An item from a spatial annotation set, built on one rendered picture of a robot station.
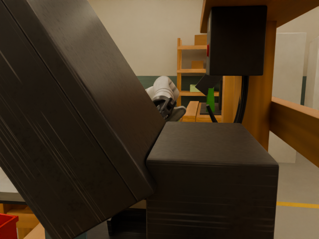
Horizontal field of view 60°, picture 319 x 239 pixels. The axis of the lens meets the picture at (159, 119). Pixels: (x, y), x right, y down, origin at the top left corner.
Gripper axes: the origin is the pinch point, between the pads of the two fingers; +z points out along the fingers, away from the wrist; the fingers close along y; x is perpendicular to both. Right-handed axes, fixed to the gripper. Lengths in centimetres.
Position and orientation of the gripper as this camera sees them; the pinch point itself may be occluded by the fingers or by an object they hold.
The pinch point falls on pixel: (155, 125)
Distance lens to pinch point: 77.3
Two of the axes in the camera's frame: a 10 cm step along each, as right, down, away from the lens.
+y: 6.6, -6.4, -3.9
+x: 7.4, 6.4, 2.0
